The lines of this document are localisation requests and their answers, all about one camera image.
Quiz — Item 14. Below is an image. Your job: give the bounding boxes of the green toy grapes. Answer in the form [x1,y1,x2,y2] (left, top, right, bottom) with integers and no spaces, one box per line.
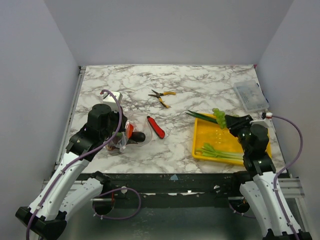
[212,108,227,129]

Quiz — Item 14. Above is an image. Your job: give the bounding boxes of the orange toy carrot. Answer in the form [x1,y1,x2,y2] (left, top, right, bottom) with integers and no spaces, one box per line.
[126,123,134,139]

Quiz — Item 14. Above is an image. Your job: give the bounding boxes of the clear zip top bag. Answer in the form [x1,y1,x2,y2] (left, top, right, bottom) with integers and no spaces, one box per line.
[105,113,153,155]

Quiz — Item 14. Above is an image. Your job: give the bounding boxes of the purple toy eggplant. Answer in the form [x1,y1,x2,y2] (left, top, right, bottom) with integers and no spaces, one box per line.
[130,131,146,143]

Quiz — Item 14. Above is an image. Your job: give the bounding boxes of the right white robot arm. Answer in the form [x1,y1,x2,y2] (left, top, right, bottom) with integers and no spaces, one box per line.
[225,115,312,240]

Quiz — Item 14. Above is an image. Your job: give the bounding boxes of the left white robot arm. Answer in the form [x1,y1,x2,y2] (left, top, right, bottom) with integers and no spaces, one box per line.
[15,103,127,240]

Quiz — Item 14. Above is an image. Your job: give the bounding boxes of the green onion toy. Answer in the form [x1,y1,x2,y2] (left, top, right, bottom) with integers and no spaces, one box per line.
[185,110,218,124]

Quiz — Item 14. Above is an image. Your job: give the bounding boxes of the yellow plastic tray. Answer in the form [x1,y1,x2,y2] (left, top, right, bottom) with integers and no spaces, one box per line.
[192,114,272,167]

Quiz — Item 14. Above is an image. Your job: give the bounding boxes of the clear plastic screw box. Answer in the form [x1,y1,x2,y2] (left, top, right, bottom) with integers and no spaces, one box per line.
[233,80,270,113]

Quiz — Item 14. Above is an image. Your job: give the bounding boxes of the green celery toy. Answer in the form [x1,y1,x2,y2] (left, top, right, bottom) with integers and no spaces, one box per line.
[195,143,244,161]

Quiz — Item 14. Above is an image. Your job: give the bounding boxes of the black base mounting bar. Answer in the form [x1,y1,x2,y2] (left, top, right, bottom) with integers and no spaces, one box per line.
[97,171,252,209]

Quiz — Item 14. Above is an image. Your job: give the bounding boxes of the red black utility knife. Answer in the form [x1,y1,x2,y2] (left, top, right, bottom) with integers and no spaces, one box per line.
[147,115,165,139]

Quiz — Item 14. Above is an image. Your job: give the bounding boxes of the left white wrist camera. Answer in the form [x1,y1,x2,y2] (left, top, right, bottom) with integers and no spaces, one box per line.
[100,91,123,112]

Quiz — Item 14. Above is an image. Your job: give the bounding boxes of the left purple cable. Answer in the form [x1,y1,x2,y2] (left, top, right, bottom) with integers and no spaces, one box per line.
[25,89,124,240]

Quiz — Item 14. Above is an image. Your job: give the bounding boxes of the yellow handled pliers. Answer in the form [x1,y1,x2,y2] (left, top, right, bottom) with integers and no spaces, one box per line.
[147,89,177,109]

